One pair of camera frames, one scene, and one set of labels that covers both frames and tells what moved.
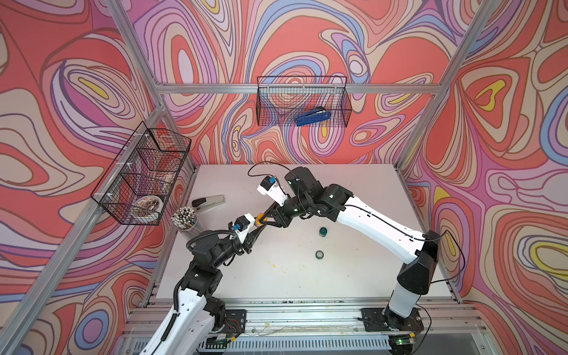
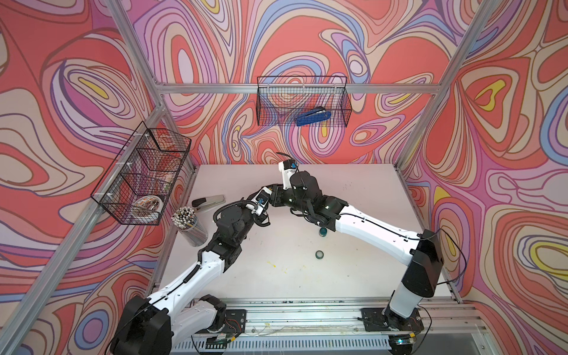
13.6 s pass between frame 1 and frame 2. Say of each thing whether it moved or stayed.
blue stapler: stayed
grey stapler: stayed
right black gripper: moved
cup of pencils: stayed
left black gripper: moved
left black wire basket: stayed
